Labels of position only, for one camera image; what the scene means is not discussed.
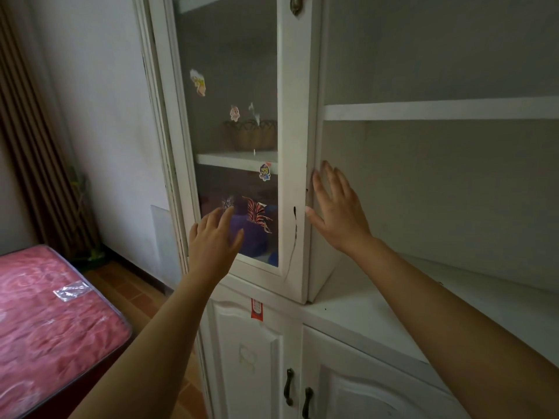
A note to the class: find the person's right hand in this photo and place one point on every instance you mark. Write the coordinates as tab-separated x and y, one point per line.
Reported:
340	218

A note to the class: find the person's left hand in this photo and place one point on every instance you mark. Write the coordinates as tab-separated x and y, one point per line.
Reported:
212	250

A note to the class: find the person's left thumb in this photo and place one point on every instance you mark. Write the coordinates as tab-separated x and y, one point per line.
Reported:
238	241

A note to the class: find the person's left little finger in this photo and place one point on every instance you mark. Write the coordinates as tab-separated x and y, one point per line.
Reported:
192	231

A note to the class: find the person's left middle finger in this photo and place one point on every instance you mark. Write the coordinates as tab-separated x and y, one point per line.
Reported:
213	218

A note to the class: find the person's right thumb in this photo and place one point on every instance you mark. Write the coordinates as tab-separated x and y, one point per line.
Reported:
314	219

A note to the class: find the person's right middle finger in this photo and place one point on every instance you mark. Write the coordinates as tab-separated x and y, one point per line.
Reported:
331	178

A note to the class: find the person's left forearm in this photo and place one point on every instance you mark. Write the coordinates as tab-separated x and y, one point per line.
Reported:
153	357

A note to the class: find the person's right forearm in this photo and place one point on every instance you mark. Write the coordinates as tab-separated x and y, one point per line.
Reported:
458	335

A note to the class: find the purple plush toy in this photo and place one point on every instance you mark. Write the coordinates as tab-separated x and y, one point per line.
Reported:
255	242

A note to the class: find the red striped sticker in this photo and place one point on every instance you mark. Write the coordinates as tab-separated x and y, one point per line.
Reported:
257	213

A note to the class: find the white shelf behind glass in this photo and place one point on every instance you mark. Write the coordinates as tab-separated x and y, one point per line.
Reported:
236	161

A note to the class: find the white framed glass cabinet door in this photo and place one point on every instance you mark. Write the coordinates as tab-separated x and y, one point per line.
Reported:
292	126

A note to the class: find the blue yellow cartoon sticker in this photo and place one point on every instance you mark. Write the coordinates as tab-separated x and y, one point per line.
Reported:
264	172

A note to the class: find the red paper label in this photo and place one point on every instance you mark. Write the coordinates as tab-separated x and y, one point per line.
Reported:
256	310

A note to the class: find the brown wicker basket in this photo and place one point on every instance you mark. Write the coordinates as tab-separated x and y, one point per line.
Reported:
251	136

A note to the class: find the pink cartoon sticker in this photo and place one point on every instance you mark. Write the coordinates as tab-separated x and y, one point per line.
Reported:
234	113

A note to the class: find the white wooden cabinet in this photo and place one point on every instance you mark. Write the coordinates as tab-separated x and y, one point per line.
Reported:
436	191

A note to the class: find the narrow white lower cabinet door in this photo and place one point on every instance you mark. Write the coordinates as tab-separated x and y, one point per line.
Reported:
249	366

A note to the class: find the clear plastic tape patch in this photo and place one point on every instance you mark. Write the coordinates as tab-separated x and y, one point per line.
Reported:
72	291

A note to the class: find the yellow white cartoon sticker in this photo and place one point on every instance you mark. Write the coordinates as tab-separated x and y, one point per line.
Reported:
198	82

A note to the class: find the wide white lower cabinet door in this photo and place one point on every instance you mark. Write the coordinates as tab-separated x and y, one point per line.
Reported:
371	383

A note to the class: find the red patterned mattress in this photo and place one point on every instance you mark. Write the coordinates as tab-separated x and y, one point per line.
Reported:
48	335

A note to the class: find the brown striped curtain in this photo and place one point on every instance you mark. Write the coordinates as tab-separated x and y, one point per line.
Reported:
35	148

